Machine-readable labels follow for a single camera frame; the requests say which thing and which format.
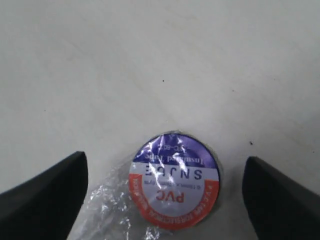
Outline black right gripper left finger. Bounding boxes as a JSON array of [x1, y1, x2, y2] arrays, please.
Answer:
[[0, 151, 88, 240]]

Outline PVC insulating tape roll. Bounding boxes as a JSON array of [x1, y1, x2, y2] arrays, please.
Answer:
[[69, 130, 223, 240]]

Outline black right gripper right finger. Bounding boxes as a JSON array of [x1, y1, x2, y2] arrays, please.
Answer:
[[242, 156, 320, 240]]

